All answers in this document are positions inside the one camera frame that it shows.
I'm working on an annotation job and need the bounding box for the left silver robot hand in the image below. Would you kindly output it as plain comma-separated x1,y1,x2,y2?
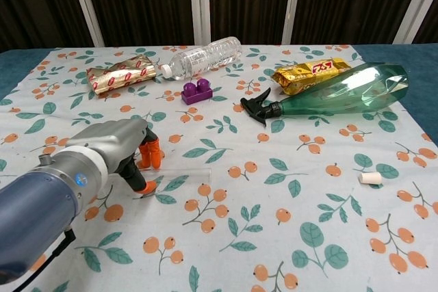
64,118,162,196

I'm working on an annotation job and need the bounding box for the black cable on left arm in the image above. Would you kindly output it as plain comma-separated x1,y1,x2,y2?
0,228,77,282

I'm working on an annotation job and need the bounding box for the clear plastic water bottle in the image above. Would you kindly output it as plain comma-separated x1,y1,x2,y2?
160,36,243,80

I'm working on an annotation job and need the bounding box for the champagne foil wrapper red print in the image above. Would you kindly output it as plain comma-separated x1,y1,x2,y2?
86,55,157,98

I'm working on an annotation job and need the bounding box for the purple toy brick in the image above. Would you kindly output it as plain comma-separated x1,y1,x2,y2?
181,79,214,105

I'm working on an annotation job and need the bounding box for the clear glass tube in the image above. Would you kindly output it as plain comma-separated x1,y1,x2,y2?
136,166,211,184

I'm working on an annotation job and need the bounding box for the yellow gold snack pack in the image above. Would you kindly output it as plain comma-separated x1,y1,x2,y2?
272,56,353,96

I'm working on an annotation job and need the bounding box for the green spray bottle black trigger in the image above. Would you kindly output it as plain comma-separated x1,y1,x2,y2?
240,62,410,129

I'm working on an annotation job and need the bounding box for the floral print tablecloth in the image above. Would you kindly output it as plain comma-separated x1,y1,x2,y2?
0,44,438,292

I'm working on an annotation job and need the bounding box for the black folding screen white frame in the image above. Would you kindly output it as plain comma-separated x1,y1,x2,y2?
0,0,438,54

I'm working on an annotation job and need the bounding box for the small white cork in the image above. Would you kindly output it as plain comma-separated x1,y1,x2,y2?
357,172,383,185

